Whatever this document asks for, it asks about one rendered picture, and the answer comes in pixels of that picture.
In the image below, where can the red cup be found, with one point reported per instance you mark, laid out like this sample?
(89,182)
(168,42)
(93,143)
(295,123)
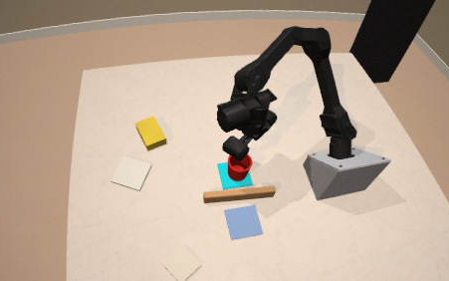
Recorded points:
(238,170)

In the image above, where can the wooden bar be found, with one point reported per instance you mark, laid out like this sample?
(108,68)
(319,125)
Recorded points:
(239,194)

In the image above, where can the yellow rectangular block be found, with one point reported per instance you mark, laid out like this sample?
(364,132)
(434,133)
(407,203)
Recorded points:
(151,133)

